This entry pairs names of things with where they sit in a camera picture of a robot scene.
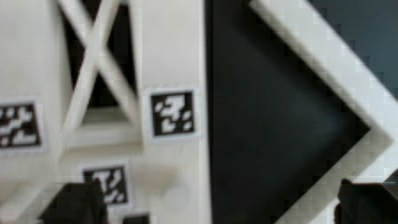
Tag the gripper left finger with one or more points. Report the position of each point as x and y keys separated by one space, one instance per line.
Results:
x=77 y=206

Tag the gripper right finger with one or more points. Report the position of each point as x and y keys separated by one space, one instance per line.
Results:
x=368 y=203

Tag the white chair back part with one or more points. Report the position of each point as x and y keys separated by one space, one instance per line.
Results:
x=104 y=107

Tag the white U-shaped fence frame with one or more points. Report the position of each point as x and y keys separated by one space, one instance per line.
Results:
x=370 y=161

